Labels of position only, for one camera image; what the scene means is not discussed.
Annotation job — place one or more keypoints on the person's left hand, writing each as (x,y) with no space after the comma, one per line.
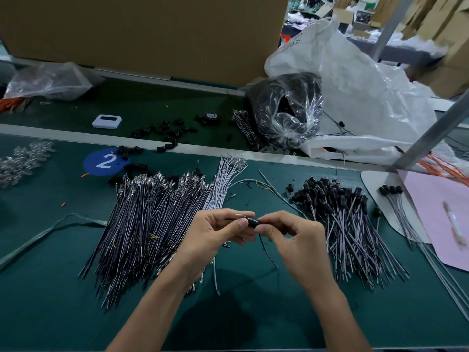
(209,238)

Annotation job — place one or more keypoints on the person's right forearm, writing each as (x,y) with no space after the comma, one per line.
(337,319)

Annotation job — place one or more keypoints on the grey metal frame post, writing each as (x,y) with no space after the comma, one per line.
(392,25)
(434,135)

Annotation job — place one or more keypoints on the crumpled clear plastic bag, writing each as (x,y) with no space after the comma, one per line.
(51,80)

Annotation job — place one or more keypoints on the person's left forearm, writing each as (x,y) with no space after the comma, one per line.
(154,315)

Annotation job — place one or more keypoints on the black plastic caps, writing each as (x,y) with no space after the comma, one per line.
(168,134)

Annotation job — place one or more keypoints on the clear bag with black contents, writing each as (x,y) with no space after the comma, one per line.
(286,108)

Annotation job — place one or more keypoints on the clear plastic strip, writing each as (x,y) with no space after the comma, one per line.
(48,232)

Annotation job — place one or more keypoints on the pink paper sheet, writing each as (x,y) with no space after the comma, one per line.
(442,220)

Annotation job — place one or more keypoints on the large white plastic sack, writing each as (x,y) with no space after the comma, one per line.
(359,88)

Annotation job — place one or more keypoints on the stack of cardboard boxes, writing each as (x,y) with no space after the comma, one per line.
(448,38)

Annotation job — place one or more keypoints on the person's right hand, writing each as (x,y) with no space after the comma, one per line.
(304,245)

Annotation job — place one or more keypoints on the brown cardboard panel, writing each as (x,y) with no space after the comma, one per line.
(146,36)

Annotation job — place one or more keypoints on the small white timer device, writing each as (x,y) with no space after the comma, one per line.
(106,121)

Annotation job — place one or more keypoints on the blue round number sticker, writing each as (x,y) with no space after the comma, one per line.
(105,162)

